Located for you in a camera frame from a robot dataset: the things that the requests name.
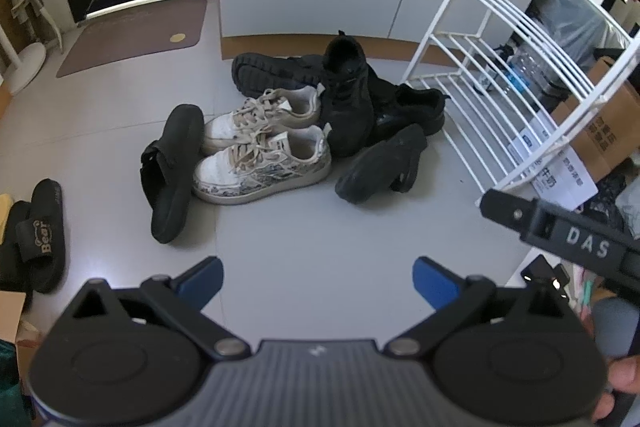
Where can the plain white sneaker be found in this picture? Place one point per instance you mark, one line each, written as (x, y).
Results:
(300, 102)

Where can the brown cardboard box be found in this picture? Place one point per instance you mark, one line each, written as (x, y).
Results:
(600, 137)

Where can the brown door mat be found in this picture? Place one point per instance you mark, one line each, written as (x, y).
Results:
(125, 37)

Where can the white metal stand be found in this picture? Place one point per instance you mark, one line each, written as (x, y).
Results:
(50, 31)

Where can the white metal shoe rack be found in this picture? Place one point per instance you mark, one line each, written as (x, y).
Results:
(600, 99)

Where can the white standing fan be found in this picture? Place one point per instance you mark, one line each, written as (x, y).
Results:
(22, 69)

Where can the dark grey mule clog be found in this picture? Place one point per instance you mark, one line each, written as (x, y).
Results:
(172, 187)

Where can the white milk carton box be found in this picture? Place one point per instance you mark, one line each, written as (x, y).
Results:
(565, 177)

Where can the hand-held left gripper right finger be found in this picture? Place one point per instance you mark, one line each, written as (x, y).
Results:
(435, 282)

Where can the white patterned sneaker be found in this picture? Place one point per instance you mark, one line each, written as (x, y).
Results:
(280, 172)

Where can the black slide sandal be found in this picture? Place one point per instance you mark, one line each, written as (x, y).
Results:
(12, 252)
(50, 207)

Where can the grey cloth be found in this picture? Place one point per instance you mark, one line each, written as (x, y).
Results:
(575, 22)

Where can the yellow slipper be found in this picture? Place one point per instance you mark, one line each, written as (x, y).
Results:
(4, 212)

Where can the pack of water bottles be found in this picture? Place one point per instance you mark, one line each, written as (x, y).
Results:
(522, 72)

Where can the person's right hand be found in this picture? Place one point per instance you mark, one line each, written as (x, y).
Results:
(625, 372)

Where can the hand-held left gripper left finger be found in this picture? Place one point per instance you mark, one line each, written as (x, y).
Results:
(202, 282)

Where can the black lace-up sneaker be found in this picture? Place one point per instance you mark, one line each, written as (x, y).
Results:
(415, 107)
(345, 107)

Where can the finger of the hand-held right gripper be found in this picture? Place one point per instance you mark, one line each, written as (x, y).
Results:
(507, 212)
(540, 267)

